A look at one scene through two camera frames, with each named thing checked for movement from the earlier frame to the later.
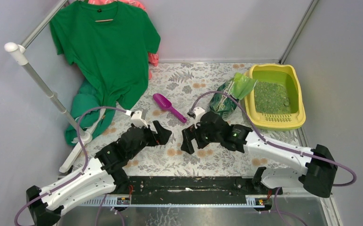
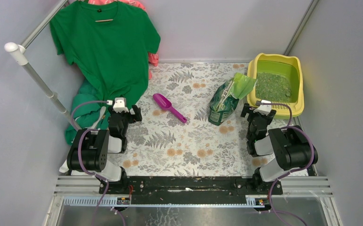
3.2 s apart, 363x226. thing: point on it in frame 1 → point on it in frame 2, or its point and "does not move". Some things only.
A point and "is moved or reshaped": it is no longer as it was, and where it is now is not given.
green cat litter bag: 237,86 does not move
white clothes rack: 84,138 does not move
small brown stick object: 224,97 does not move
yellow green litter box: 275,102 is moved or reshaped
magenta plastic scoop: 165,104 does not move
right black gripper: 189,133 → 247,109
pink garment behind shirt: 153,59 does not move
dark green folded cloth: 90,114 does not move
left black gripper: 162,136 → 133,117
